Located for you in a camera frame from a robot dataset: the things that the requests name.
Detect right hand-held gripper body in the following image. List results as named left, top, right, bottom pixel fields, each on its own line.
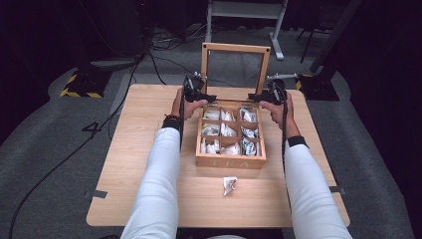
left=266, top=73, right=299, bottom=106

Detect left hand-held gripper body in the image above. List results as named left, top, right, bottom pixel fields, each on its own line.
left=183, top=71, right=208, bottom=103

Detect wooden tea box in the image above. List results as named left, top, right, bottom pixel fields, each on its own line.
left=194, top=42, right=272, bottom=170

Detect white tea packet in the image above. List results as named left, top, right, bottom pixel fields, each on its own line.
left=222, top=175, right=239, bottom=197

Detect person's left hand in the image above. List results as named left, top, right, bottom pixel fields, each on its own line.
left=170, top=88, right=208, bottom=121

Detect person's right hand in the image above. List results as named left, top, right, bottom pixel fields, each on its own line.
left=259, top=92, right=299, bottom=130

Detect group of tea bags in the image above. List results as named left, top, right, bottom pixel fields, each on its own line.
left=200, top=108, right=263, bottom=157

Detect black yellow striped stand base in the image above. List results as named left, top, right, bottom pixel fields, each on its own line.
left=59, top=68, right=112, bottom=100
left=295, top=73, right=340, bottom=102

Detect black chair legs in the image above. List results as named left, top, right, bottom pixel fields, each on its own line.
left=296, top=27, right=333, bottom=65

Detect thin black floor cable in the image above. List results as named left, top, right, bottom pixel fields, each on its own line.
left=147, top=49, right=235, bottom=89

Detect left hand-held gripper cable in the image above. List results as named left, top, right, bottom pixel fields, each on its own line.
left=178, top=85, right=186, bottom=151

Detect hand-held gripper cable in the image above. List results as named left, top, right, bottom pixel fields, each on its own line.
left=280, top=85, right=294, bottom=213
left=178, top=85, right=186, bottom=151

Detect right hand-held gripper cable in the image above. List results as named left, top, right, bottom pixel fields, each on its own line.
left=280, top=85, right=294, bottom=213

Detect bundle of floor cables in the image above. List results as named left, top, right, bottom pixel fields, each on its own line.
left=149, top=22, right=213, bottom=52

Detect slanted grey stand post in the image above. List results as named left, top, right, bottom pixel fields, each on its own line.
left=310, top=0, right=363, bottom=75

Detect white desk frame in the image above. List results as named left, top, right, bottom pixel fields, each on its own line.
left=202, top=0, right=289, bottom=62

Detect long black floor cable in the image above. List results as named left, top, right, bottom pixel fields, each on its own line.
left=8, top=54, right=144, bottom=239

